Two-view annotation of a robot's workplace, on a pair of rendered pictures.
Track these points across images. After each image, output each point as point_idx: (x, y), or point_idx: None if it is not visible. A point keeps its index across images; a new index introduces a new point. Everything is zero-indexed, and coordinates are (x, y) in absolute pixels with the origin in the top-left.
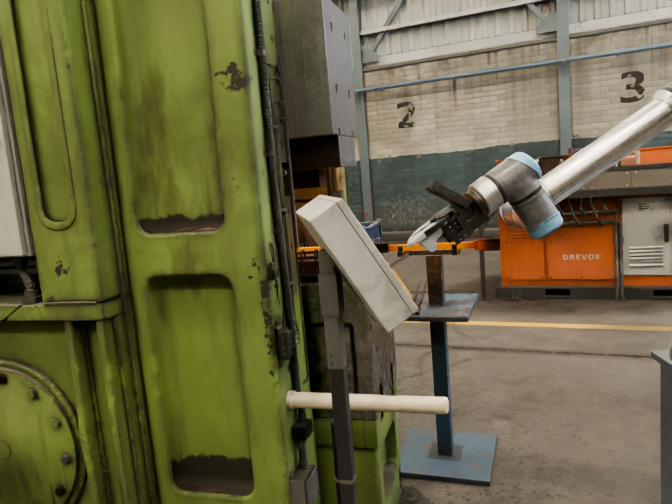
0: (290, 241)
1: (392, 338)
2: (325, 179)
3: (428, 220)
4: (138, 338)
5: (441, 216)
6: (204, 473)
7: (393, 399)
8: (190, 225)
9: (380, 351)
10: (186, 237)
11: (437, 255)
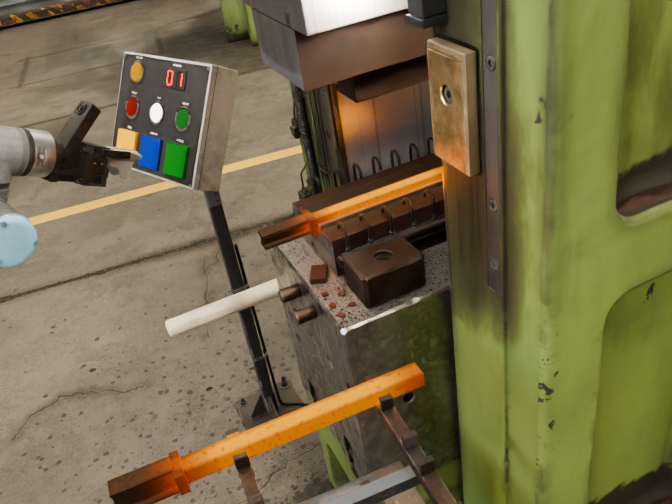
0: (327, 128)
1: (353, 432)
2: (352, 89)
3: (114, 150)
4: None
5: (90, 142)
6: None
7: (218, 300)
8: None
9: (309, 359)
10: None
11: (326, 498)
